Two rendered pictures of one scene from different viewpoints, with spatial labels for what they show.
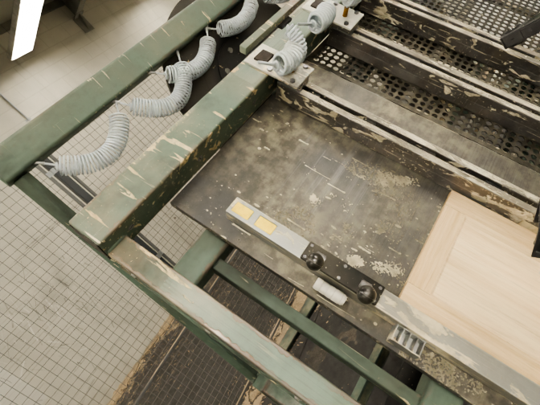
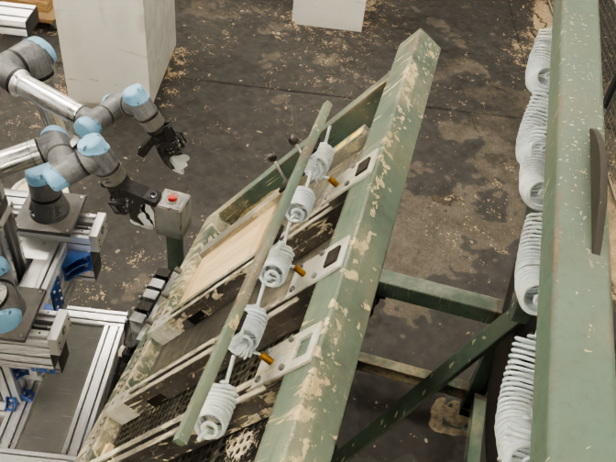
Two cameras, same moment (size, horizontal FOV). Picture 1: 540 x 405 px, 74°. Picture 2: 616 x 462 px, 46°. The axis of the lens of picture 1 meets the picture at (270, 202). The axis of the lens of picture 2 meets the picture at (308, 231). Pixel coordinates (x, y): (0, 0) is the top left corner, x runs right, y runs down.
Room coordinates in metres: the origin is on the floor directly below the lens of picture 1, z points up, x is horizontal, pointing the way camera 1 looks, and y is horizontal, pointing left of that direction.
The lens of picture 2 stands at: (1.92, -1.53, 3.07)
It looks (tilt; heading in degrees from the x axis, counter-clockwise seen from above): 45 degrees down; 127
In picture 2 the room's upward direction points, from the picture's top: 7 degrees clockwise
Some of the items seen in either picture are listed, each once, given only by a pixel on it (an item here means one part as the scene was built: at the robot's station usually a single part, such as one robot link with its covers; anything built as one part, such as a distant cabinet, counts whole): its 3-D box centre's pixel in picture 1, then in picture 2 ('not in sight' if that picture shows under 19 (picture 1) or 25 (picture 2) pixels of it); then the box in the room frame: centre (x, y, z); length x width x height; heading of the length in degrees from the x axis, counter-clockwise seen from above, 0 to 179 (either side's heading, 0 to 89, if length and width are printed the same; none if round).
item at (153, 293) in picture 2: not in sight; (148, 316); (0.37, -0.44, 0.69); 0.50 x 0.14 x 0.24; 117
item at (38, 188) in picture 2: not in sight; (44, 177); (-0.07, -0.53, 1.20); 0.13 x 0.12 x 0.14; 102
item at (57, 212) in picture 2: not in sight; (48, 201); (-0.07, -0.54, 1.09); 0.15 x 0.15 x 0.10
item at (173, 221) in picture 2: not in sight; (173, 214); (0.11, -0.08, 0.84); 0.12 x 0.12 x 0.18; 27
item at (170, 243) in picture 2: not in sight; (177, 285); (0.11, -0.08, 0.38); 0.06 x 0.06 x 0.75; 27
